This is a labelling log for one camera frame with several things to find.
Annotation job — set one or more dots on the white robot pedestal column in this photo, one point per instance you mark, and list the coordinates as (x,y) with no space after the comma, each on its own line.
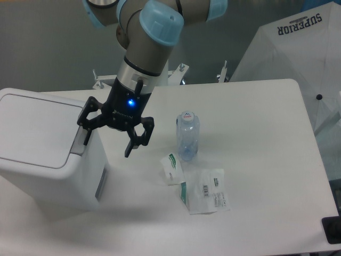
(162,80)

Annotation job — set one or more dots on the small white green packet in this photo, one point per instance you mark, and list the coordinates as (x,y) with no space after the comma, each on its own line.
(172,170)

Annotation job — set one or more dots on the white push-lid trash can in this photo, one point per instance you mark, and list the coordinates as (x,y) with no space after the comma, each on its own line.
(46,154)

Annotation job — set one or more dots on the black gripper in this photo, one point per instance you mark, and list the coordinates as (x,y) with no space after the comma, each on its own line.
(125,106)

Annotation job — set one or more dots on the clear plastic water bottle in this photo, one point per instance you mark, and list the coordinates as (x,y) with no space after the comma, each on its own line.
(187,132)

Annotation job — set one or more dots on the large white plastic package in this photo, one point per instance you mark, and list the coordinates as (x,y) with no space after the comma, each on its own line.
(203,191)

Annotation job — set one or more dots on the white metal base frame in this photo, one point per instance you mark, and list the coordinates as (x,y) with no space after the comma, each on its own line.
(175,77)

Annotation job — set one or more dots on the black device at table edge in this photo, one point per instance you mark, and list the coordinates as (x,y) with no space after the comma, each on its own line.
(331,226)

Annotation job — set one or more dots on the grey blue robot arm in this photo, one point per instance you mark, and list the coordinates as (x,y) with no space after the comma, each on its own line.
(148,31)

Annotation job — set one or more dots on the white cloth cover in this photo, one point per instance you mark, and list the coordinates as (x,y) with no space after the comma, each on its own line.
(306,48)

